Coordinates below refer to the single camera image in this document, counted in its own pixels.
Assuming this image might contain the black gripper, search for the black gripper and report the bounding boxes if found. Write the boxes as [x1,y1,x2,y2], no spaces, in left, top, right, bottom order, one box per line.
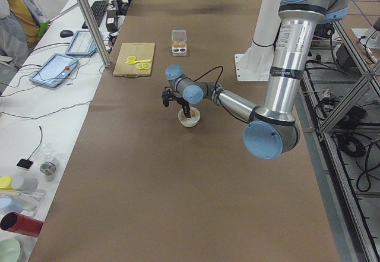
[176,97,191,118]

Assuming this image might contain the clear plastic egg box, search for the clear plastic egg box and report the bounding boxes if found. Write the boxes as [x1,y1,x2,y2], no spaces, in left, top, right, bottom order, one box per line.
[171,29,187,56]

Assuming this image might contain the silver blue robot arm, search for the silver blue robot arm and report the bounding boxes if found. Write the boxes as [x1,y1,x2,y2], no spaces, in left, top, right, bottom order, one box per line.
[161,0,348,160]

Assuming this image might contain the black power adapter box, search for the black power adapter box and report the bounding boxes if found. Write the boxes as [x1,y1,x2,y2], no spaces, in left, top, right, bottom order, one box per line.
[106,10,119,33]

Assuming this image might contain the white round bowl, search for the white round bowl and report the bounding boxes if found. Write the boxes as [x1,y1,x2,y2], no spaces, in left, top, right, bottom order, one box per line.
[178,106,201,128]

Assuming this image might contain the lemon slice lower stack front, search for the lemon slice lower stack front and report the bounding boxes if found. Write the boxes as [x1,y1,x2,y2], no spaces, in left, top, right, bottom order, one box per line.
[141,62,151,70]

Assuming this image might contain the yellow plastic knife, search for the yellow plastic knife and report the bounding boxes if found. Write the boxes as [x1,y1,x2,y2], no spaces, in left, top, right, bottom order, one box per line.
[125,59,151,65]

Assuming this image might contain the wooden cutting board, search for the wooden cutting board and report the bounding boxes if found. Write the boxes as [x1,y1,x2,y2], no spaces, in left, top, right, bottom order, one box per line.
[113,42,156,78]

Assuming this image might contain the lemon slice near knife tip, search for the lemon slice near knife tip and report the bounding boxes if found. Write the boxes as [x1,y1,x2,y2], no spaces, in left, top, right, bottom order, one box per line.
[125,56,137,64]

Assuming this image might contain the blue teach pendant far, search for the blue teach pendant far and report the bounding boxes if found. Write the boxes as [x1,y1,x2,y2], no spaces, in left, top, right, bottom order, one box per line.
[65,30,96,57]

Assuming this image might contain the blue teach pendant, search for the blue teach pendant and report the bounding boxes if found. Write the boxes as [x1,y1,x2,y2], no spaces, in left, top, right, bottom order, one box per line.
[29,53,79,88]
[65,30,96,57]

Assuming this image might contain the black keyboard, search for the black keyboard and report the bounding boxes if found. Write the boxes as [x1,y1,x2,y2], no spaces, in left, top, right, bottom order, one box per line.
[91,0,109,27]

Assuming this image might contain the blue teach pendant near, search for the blue teach pendant near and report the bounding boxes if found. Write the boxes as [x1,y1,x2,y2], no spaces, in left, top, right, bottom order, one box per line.
[29,53,79,88]

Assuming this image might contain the black computer mouse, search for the black computer mouse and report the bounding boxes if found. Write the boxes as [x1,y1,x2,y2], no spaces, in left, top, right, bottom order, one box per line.
[59,30,74,38]

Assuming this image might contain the silver metal fitting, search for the silver metal fitting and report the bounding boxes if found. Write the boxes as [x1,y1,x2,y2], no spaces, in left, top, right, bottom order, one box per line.
[39,157,59,182]

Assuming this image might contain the small black square pad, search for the small black square pad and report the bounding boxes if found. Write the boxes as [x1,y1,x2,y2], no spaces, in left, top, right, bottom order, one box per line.
[16,159,34,170]

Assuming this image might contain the grey cup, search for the grey cup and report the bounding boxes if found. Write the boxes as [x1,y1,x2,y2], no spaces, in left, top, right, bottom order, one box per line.
[11,176,39,194]

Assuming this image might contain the person in yellow shirt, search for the person in yellow shirt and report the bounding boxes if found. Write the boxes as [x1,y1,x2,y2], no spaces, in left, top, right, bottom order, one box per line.
[1,0,48,68]

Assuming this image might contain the yellow cup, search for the yellow cup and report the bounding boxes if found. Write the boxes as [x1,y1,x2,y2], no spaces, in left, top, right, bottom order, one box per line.
[0,176,14,190]

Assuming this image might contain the light blue cup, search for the light blue cup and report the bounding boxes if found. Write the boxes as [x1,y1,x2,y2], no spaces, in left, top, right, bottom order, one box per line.
[0,196,24,214]

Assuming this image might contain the red cylinder bottle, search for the red cylinder bottle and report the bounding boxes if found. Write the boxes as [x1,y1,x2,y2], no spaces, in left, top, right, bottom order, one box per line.
[1,212,44,238]

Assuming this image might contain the green bowl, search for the green bowl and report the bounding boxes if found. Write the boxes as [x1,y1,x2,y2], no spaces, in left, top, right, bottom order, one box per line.
[1,238,22,262]

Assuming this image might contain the black wrist camera with cable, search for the black wrist camera with cable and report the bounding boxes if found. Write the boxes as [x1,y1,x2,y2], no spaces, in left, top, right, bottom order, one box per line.
[161,87,176,108]

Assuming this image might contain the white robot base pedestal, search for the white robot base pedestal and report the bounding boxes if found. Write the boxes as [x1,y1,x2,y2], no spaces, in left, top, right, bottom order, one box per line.
[233,0,309,82]

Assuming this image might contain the aluminium frame post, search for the aluminium frame post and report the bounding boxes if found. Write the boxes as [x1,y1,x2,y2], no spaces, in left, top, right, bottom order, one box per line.
[77,0,111,68]

